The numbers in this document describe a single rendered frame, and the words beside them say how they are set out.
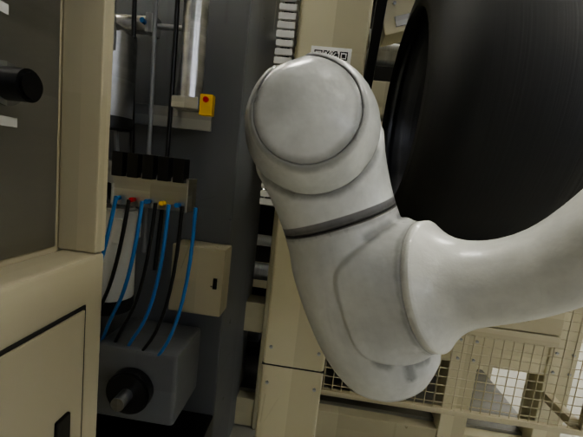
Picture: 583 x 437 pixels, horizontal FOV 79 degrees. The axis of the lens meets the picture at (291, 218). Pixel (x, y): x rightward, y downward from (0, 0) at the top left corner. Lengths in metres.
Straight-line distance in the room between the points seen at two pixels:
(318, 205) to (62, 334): 0.31
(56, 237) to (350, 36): 0.57
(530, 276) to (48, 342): 0.42
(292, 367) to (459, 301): 0.57
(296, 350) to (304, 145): 0.60
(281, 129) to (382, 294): 0.13
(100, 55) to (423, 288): 0.41
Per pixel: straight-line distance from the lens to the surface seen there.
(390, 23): 1.18
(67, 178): 0.49
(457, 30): 0.59
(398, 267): 0.26
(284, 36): 0.74
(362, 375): 0.31
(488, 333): 0.70
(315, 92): 0.22
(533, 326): 0.72
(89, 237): 0.48
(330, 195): 0.26
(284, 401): 0.84
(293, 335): 0.76
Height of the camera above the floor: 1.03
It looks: 8 degrees down
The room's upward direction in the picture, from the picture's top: 7 degrees clockwise
